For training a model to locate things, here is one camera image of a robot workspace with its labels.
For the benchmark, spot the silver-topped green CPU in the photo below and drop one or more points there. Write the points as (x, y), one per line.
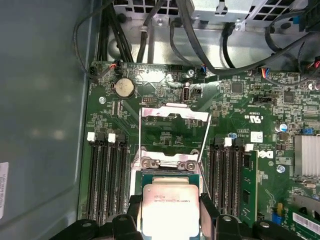
(170, 212)

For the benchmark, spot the silver coin battery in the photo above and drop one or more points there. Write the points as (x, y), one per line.
(123, 88)

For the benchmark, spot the green RAM stick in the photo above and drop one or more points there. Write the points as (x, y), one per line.
(250, 185)

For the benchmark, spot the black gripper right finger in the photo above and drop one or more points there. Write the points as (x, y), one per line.
(225, 230)

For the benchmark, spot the silver finned heatsink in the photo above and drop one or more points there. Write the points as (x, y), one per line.
(307, 155)

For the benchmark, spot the black-clip RAM slot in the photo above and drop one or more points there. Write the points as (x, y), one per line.
(101, 180)
(122, 180)
(218, 180)
(238, 180)

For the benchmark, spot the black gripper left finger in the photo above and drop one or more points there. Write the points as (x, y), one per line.
(122, 230)

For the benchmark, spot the white case sticker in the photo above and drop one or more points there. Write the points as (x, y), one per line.
(3, 190)

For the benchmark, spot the thin metal locking lever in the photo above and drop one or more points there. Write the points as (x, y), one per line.
(204, 182)

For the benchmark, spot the internal USB port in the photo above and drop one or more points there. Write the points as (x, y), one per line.
(186, 94)

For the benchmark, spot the small white board label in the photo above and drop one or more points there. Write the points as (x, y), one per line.
(256, 136)

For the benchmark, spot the silver capacitor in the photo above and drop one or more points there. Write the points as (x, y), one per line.
(281, 127)

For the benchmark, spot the black and silver PC case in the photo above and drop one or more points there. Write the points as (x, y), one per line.
(37, 100)

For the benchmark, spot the white-clip RAM slot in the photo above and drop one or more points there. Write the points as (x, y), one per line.
(112, 180)
(228, 180)
(249, 147)
(91, 180)

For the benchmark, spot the green motherboard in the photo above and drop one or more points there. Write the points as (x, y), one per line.
(237, 120)

